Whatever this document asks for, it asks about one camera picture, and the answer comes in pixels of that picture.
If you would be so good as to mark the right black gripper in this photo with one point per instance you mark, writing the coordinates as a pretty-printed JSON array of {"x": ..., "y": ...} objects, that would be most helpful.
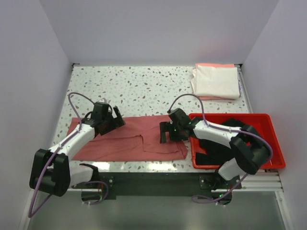
[{"x": 179, "y": 138}]

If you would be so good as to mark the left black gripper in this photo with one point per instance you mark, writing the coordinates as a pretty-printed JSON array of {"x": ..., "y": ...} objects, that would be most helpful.
[{"x": 116, "y": 122}]

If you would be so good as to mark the pink polo shirt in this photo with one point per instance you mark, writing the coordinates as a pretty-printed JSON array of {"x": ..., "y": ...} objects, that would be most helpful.
[{"x": 137, "y": 140}]

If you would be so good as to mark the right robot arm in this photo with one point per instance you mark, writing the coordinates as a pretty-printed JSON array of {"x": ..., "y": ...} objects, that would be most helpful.
[{"x": 250, "y": 151}]

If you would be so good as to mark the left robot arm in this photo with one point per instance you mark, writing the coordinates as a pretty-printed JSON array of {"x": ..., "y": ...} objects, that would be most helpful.
[{"x": 51, "y": 171}]

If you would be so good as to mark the black clothes in bin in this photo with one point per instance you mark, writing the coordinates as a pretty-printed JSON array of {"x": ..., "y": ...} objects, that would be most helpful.
[{"x": 206, "y": 151}]

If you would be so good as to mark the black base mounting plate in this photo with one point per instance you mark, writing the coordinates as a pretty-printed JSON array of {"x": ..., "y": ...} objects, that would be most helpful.
[{"x": 164, "y": 183}]

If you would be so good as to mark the folded white t shirt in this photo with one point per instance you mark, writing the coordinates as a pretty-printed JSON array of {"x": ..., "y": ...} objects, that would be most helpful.
[{"x": 219, "y": 82}]

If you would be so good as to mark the folded light pink shirt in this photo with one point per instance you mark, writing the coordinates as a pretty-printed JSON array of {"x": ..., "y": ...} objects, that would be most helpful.
[{"x": 214, "y": 65}]

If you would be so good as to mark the red plastic bin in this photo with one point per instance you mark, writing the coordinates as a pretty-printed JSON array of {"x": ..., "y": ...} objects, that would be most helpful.
[{"x": 261, "y": 122}]

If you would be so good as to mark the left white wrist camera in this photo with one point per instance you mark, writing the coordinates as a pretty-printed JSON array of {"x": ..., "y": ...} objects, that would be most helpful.
[{"x": 104, "y": 100}]

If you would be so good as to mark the aluminium front rail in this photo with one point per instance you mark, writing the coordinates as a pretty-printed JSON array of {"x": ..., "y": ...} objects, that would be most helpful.
[{"x": 263, "y": 181}]

